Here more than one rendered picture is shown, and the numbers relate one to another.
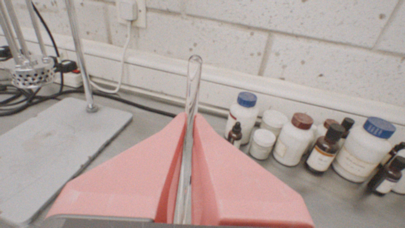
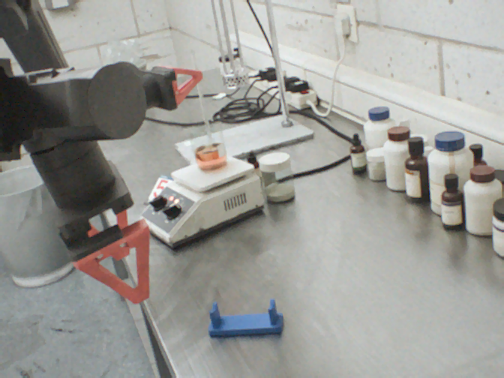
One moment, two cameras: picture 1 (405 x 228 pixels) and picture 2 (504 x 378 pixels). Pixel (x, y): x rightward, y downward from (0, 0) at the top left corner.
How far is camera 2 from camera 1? 1.19 m
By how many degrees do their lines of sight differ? 55
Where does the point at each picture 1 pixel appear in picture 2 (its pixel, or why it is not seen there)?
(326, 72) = (490, 87)
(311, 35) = (466, 40)
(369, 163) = (434, 184)
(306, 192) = (372, 204)
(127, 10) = (339, 25)
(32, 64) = (234, 72)
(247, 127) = (373, 145)
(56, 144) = (241, 141)
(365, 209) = (403, 226)
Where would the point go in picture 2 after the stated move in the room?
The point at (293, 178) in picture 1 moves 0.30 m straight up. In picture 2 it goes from (379, 196) to (361, 31)
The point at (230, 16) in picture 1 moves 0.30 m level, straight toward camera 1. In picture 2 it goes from (407, 24) to (282, 61)
